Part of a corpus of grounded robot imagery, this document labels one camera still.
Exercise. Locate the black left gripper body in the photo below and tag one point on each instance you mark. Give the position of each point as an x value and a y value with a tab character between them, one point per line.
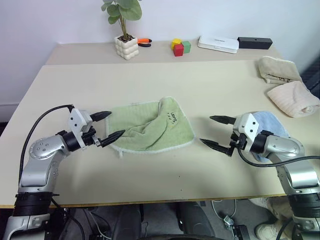
91	137

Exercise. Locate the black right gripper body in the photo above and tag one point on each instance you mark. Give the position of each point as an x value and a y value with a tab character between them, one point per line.
237	142

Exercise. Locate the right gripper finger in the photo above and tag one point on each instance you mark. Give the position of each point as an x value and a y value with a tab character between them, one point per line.
222	119
215	145

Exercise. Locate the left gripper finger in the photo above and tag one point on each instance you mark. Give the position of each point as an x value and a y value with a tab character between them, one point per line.
112	137
100	116

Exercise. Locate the light green towel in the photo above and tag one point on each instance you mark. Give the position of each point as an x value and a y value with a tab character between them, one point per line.
150	125

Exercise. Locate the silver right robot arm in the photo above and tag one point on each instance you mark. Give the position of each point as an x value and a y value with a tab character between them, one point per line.
282	147

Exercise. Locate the light blue towel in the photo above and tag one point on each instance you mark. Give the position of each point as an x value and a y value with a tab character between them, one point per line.
272	122

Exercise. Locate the pale pink rolled towel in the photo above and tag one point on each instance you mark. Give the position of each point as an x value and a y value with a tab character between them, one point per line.
292	100

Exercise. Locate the beige folded towel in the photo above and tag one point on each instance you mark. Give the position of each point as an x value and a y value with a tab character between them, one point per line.
277	68

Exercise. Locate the green plant in white pot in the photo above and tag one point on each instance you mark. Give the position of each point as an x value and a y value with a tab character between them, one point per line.
126	47

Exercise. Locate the flat white box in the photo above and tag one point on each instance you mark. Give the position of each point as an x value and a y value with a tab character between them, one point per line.
217	44

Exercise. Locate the dark rounded shape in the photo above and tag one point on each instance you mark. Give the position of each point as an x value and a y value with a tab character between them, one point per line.
128	222
193	220

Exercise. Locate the green wooden block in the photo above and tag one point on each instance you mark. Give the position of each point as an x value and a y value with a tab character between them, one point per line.
187	47

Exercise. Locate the red wooden block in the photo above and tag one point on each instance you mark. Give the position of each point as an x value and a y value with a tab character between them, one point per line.
179	50

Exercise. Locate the long black box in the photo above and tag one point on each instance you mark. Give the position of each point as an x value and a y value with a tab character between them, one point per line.
255	43

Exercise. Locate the orange and black pliers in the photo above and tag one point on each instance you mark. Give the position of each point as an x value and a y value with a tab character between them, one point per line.
144	41

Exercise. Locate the yellow wooden block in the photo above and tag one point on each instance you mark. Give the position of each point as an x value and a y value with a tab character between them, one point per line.
175	42

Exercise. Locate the white sneaker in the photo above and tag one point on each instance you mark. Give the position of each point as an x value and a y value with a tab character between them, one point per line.
267	231

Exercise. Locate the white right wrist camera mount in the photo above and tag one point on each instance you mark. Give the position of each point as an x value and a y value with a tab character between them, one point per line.
247	125

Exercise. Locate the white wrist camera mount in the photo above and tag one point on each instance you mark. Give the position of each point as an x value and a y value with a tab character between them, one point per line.
247	125
76	122

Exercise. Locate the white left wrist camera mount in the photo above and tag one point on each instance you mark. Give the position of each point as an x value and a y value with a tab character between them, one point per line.
76	122

